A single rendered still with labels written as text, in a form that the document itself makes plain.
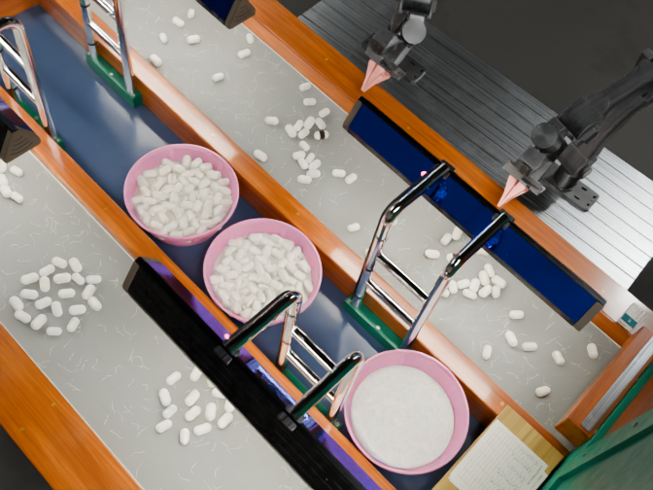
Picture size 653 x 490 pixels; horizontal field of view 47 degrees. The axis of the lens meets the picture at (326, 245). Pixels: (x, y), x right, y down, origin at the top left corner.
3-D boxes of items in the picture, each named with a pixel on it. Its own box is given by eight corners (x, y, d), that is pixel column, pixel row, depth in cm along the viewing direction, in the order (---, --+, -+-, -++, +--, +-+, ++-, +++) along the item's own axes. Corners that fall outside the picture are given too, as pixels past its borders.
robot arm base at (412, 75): (419, 65, 207) (433, 52, 210) (363, 25, 212) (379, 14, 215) (412, 85, 214) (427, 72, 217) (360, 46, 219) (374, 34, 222)
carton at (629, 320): (630, 305, 176) (634, 301, 174) (642, 315, 175) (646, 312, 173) (616, 321, 173) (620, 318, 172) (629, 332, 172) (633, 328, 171)
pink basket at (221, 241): (236, 222, 184) (236, 200, 176) (334, 265, 181) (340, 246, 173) (183, 310, 171) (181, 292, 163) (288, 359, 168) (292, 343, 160)
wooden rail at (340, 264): (55, 0, 215) (48, -31, 205) (551, 464, 166) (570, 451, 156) (39, 9, 213) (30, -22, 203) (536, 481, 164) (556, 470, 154)
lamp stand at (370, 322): (395, 261, 184) (441, 152, 146) (456, 316, 179) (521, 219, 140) (341, 307, 176) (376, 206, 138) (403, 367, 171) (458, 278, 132)
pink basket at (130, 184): (189, 149, 193) (189, 125, 185) (260, 215, 186) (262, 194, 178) (105, 205, 182) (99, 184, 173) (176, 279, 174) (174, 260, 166)
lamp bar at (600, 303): (366, 108, 159) (372, 86, 153) (601, 307, 143) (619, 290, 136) (340, 127, 156) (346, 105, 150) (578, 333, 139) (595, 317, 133)
